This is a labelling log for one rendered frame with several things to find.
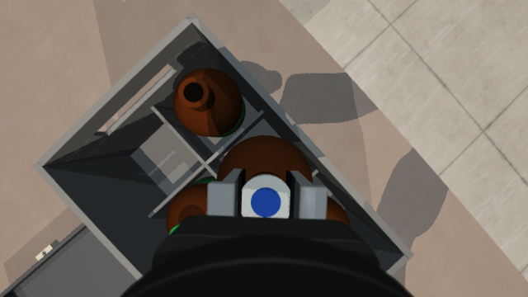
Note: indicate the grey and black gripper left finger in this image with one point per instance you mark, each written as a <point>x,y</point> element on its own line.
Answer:
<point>225,197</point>

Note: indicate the grey bottle crate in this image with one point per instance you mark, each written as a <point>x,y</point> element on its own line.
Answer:
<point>115,181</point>

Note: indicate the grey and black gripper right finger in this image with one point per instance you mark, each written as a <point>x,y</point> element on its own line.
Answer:
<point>307,201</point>

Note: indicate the brown bottle with white cap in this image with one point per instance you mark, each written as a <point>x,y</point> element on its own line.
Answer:
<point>190,201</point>
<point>266,159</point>

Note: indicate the grey square tray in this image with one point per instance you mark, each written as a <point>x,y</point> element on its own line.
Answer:
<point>79,266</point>

